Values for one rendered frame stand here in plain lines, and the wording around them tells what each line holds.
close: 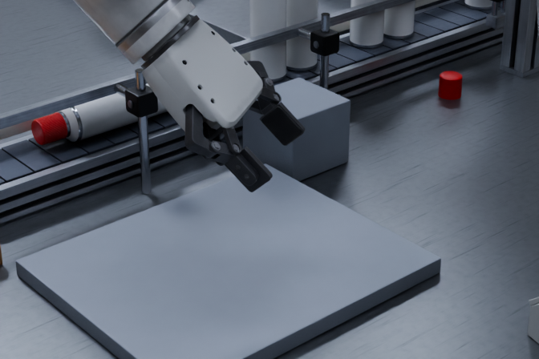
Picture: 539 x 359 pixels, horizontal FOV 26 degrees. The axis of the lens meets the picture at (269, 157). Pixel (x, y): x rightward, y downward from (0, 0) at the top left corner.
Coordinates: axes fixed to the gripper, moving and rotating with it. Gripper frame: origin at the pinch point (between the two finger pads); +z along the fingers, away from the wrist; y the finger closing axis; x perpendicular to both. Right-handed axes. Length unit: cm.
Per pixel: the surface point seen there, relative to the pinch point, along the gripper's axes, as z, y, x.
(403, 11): 6, -65, -13
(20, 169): -15.6, -5.9, -34.2
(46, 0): -34, -72, -69
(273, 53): -3.5, -41.9, -20.0
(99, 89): -16.2, -15.3, -24.5
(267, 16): -7.9, -42.0, -16.7
